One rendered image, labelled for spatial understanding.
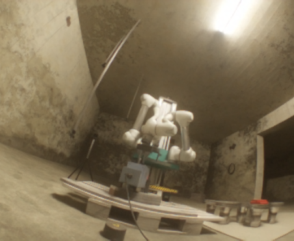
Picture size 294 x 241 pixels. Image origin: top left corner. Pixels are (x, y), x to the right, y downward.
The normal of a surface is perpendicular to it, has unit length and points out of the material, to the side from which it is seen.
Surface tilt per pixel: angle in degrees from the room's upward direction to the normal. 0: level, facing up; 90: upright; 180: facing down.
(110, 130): 90
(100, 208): 90
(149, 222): 90
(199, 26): 180
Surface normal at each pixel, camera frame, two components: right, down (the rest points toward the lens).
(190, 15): -0.25, 0.87
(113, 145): 0.15, -0.38
